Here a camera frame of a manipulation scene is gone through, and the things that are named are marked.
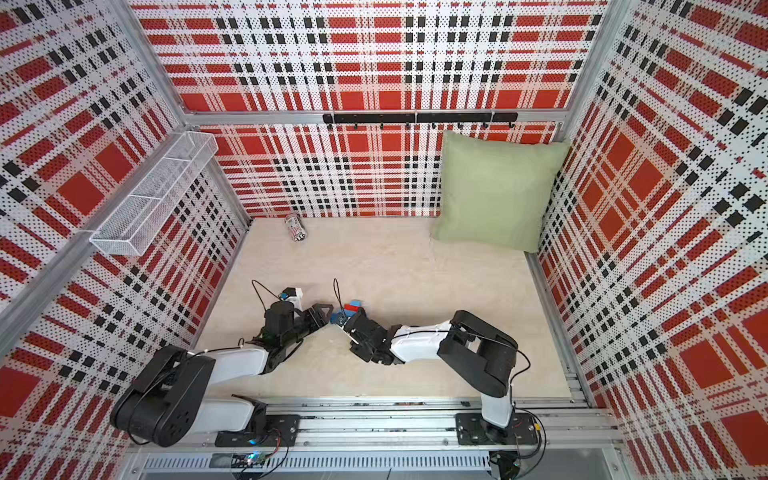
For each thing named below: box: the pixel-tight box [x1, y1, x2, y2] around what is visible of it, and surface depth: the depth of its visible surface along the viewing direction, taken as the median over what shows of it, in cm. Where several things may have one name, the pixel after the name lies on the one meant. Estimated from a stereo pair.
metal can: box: [284, 214, 307, 242], surface depth 117 cm
